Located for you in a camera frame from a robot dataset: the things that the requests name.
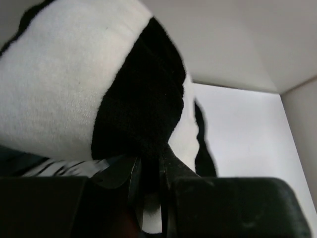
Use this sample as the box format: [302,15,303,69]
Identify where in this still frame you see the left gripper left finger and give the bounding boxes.
[0,157,141,238]

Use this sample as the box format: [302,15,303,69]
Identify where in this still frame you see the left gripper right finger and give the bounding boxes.
[159,147,312,238]

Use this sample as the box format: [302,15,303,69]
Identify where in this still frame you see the black white striped sweater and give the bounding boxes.
[0,0,216,238]

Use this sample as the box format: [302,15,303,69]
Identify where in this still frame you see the newspaper print cloth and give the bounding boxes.
[0,146,109,178]

